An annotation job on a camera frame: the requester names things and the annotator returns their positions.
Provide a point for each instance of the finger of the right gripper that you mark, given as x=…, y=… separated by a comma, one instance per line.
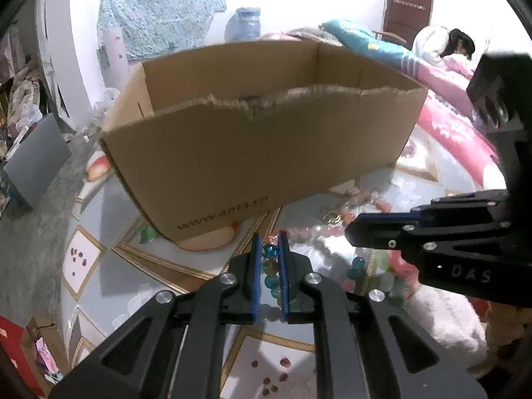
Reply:
x=393, y=218
x=378, y=238

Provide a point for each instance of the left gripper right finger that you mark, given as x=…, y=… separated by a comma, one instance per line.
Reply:
x=295, y=304

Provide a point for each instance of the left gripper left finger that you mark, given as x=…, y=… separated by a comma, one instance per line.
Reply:
x=242, y=302

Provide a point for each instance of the person right hand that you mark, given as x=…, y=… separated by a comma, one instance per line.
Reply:
x=508, y=335

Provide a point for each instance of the pink floral blanket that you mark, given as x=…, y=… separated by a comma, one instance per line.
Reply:
x=447, y=115

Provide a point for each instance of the brown cardboard box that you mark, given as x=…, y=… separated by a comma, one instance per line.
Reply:
x=207, y=137

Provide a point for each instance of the teal patterned pillow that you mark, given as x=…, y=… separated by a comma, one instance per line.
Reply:
x=364, y=42

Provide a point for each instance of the person in white top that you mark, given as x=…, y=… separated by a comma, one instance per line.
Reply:
x=433, y=43

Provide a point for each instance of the dark red wooden door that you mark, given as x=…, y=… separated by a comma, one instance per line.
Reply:
x=404, y=19

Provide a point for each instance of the blue water jug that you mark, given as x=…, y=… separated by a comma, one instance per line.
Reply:
x=244, y=25

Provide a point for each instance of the red gift box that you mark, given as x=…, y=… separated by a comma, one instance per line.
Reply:
x=11, y=335

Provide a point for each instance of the grey storage box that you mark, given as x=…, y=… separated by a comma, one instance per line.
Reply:
x=27, y=175

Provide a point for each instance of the blue floral hanging cloth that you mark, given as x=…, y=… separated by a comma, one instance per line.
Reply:
x=152, y=28

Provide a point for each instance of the hanging clothes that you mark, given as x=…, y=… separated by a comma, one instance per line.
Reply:
x=21, y=75

